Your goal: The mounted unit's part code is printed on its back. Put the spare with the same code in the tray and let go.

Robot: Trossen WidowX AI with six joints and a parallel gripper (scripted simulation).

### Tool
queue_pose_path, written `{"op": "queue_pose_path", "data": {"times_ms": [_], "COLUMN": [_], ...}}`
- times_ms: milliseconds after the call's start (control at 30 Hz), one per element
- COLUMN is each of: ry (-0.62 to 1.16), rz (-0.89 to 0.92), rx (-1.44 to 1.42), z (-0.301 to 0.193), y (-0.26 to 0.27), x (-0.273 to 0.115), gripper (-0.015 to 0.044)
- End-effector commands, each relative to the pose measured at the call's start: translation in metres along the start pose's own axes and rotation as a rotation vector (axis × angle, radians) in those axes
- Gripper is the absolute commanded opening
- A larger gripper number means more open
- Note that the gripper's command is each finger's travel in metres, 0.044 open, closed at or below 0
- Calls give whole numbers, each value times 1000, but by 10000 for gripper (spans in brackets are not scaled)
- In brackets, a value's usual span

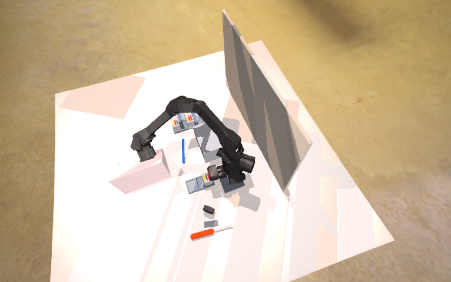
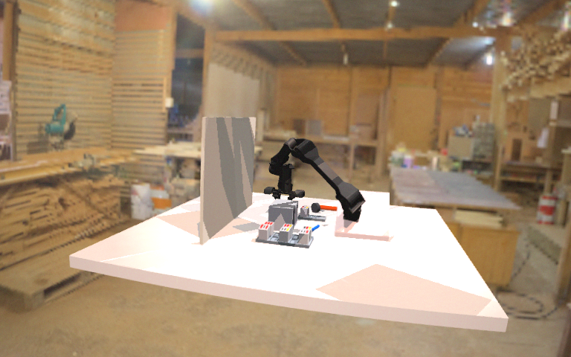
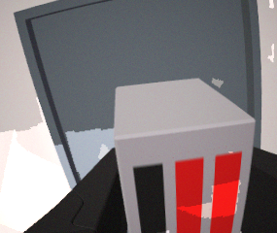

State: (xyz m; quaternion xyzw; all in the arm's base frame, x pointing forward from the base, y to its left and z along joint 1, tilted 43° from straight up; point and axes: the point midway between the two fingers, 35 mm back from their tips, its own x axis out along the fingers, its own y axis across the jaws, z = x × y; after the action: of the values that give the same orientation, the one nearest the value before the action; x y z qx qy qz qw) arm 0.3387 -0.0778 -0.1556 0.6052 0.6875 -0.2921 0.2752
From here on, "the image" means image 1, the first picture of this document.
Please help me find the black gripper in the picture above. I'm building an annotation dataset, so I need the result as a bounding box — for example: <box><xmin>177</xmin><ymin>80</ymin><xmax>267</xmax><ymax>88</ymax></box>
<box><xmin>207</xmin><ymin>165</ymin><xmax>236</xmax><ymax>181</ymax></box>

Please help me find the orange-handled screwdriver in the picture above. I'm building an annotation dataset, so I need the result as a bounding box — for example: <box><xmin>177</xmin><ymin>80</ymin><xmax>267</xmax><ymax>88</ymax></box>
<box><xmin>190</xmin><ymin>225</ymin><xmax>233</xmax><ymax>240</ymax></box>

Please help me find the grey flat panel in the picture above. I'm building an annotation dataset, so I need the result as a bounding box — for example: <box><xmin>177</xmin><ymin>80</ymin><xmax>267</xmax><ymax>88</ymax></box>
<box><xmin>222</xmin><ymin>9</ymin><xmax>313</xmax><ymax>192</ymax></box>

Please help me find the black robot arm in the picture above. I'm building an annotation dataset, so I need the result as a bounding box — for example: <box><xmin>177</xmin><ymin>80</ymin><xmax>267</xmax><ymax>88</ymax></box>
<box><xmin>130</xmin><ymin>95</ymin><xmax>255</xmax><ymax>184</ymax></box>

